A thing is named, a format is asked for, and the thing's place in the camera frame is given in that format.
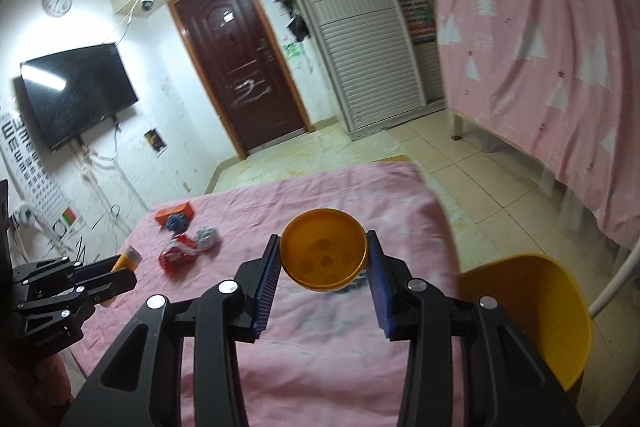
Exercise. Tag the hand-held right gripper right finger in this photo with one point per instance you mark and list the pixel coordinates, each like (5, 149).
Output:
(381, 294)

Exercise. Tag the black wall television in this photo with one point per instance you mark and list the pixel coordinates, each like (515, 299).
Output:
(75, 92)

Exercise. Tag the eye chart wall poster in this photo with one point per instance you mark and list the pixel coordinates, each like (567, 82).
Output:
(25, 167)

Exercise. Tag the round white wall clock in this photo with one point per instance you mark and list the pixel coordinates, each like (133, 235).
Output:
(57, 1)

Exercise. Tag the pink tree print curtain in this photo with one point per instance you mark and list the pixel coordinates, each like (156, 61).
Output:
(540, 32)

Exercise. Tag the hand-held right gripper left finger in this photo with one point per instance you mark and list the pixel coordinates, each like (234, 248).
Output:
(265, 289)

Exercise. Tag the colourful grid wall poster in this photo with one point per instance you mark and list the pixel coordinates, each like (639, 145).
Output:
(415, 9)

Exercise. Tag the red green flag sticker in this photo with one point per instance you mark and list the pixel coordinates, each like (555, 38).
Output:
(69, 217)

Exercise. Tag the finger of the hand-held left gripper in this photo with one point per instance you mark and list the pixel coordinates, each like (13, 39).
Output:
(107, 285)
(95, 265)

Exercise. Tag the yellow plastic chair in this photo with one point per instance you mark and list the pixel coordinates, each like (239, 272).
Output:
(540, 307)

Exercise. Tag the open wall socket box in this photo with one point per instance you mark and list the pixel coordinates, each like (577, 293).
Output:
(155, 141)

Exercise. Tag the crumpled silver wrapper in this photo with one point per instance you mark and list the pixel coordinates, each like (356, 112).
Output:
(207, 238)

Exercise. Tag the small black hanging bag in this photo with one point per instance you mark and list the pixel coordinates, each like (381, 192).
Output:
(298, 28)

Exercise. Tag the white metal tube frame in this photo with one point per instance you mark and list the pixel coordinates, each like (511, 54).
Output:
(612, 289)

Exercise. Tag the small orange box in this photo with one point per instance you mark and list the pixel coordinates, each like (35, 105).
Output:
(175, 209)

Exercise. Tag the pink table cloth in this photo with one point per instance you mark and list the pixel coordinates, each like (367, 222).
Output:
(300, 197)

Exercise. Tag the orange thread spool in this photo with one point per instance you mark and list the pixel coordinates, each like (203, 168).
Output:
(129, 259)

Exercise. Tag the white slatted wardrobe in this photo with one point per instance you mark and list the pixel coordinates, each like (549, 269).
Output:
(360, 32)

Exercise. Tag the dark red wooden door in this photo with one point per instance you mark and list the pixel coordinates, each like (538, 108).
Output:
(240, 62)

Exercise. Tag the blue small toy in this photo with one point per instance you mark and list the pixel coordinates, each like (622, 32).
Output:
(177, 223)

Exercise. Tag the red sock with white stripe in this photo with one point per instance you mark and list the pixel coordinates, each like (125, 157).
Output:
(177, 254)

